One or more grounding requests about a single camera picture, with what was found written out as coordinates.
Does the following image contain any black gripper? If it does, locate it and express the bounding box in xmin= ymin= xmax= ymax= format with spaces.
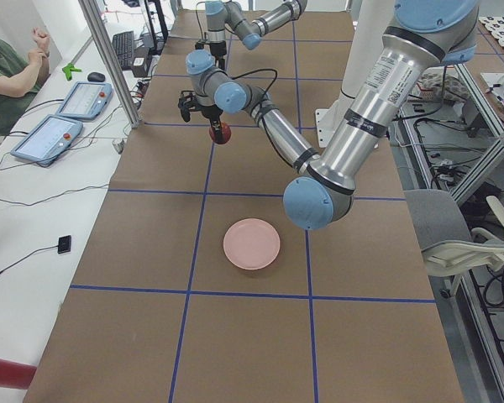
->
xmin=195 ymin=39 xmax=227 ymax=70
xmin=178 ymin=90 xmax=223 ymax=142

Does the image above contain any red apple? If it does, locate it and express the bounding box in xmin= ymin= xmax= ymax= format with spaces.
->
xmin=209 ymin=122 xmax=232 ymax=144

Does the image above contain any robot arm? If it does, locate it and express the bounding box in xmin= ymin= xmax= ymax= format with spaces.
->
xmin=195 ymin=0 xmax=307 ymax=70
xmin=186 ymin=1 xmax=480 ymax=230

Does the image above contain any pink plate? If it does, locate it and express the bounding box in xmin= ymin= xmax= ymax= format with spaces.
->
xmin=223 ymin=218 xmax=281 ymax=270

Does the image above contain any black keyboard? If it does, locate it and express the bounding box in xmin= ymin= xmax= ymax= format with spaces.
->
xmin=112 ymin=30 xmax=134 ymax=71

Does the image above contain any black computer mouse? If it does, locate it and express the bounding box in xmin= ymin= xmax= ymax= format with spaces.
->
xmin=87 ymin=71 xmax=106 ymax=82

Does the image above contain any far blue teach pendant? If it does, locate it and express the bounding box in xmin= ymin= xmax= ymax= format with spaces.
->
xmin=56 ymin=81 xmax=113 ymax=121

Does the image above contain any blue teach pendant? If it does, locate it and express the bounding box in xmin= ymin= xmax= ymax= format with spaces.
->
xmin=10 ymin=115 xmax=83 ymax=167
xmin=56 ymin=81 xmax=113 ymax=121

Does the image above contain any green clamp tool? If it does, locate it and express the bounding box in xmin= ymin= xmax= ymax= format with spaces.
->
xmin=62 ymin=63 xmax=82 ymax=81

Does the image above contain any near blue teach pendant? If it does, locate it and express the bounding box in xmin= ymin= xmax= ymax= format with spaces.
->
xmin=10 ymin=115 xmax=83 ymax=167

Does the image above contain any small black square device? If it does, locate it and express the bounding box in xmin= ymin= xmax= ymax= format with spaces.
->
xmin=57 ymin=235 xmax=72 ymax=254

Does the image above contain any seated person in green shirt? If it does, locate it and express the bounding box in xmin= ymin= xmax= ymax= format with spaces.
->
xmin=0 ymin=28 xmax=50 ymax=136

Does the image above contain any grey office chair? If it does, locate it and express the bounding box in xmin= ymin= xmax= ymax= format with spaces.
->
xmin=405 ymin=189 xmax=504 ymax=298

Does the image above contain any red cylinder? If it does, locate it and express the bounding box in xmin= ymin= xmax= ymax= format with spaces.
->
xmin=0 ymin=359 xmax=37 ymax=390

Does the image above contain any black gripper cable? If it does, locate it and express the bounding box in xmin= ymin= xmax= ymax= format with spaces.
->
xmin=228 ymin=69 xmax=303 ymax=169

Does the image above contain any aluminium frame post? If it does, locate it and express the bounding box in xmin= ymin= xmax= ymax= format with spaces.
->
xmin=78 ymin=0 xmax=140 ymax=128

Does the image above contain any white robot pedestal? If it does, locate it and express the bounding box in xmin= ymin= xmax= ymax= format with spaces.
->
xmin=315 ymin=1 xmax=392 ymax=149

